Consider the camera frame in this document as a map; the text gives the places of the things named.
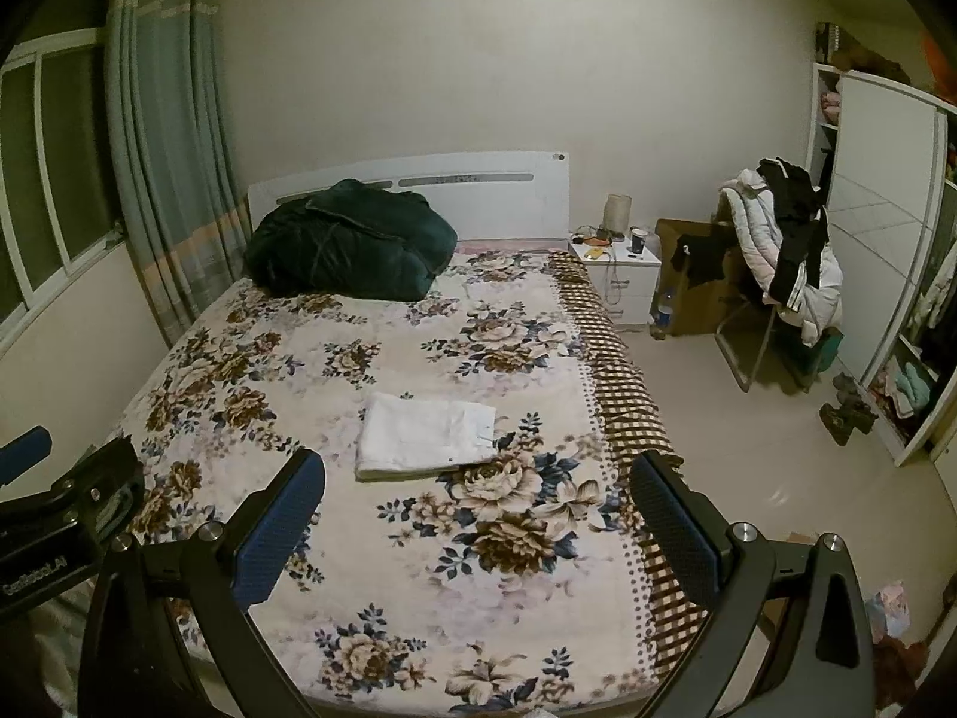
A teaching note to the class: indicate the white nightstand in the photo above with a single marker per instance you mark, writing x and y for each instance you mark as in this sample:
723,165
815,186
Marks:
628,284

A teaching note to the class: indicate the white bed headboard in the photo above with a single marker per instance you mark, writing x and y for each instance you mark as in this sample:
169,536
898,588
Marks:
508,198

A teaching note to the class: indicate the pale crumpled bag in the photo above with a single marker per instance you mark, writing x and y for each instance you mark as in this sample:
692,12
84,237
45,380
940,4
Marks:
890,613

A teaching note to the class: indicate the large cardboard box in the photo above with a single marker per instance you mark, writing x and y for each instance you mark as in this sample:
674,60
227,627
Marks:
699,307

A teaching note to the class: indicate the metal folding chair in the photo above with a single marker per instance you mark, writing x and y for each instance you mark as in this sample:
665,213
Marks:
740,344

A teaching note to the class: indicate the brown checked bed sheet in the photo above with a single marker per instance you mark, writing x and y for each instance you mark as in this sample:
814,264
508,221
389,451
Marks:
620,389

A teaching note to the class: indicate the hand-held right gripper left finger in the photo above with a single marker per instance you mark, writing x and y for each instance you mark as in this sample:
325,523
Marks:
276,538

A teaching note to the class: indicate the green stool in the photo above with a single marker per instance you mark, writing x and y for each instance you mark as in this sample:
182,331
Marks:
826,351

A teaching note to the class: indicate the black clothes with white stripes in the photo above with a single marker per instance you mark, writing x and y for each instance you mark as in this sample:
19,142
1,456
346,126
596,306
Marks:
804,239

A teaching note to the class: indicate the beige table lamp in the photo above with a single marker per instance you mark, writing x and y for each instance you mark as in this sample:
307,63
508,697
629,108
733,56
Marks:
617,213

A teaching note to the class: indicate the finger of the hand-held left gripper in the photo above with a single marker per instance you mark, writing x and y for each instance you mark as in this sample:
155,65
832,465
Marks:
26,447

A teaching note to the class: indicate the dark slippers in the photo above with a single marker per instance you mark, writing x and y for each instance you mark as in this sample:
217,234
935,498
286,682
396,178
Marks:
848,411

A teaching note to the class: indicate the black garment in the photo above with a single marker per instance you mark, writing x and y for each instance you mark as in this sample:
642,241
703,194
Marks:
703,254

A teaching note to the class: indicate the white pants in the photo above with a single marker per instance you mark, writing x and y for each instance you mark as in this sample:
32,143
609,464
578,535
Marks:
419,434

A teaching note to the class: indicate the bed with floral sheet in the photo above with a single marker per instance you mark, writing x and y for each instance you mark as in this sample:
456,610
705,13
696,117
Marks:
419,561

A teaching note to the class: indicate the chair piled with clothes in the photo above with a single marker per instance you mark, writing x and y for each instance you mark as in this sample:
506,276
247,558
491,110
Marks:
755,239

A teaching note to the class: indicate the dark green duvet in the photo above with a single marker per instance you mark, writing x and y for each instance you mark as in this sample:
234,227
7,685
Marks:
351,243

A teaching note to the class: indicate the white framed window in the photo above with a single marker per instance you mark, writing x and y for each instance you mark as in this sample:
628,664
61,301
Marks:
52,179

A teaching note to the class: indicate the green striped curtain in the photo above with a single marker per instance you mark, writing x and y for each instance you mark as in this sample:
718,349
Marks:
168,127

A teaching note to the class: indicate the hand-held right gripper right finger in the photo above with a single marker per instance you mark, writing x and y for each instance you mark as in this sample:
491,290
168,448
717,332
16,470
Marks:
673,531

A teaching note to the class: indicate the white wardrobe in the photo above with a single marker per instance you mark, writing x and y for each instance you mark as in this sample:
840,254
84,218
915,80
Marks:
882,224

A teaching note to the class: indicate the dark cup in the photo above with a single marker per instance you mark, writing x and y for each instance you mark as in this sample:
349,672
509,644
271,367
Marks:
638,241

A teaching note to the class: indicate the plastic water bottle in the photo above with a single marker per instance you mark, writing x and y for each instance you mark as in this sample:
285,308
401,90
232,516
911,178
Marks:
662,314

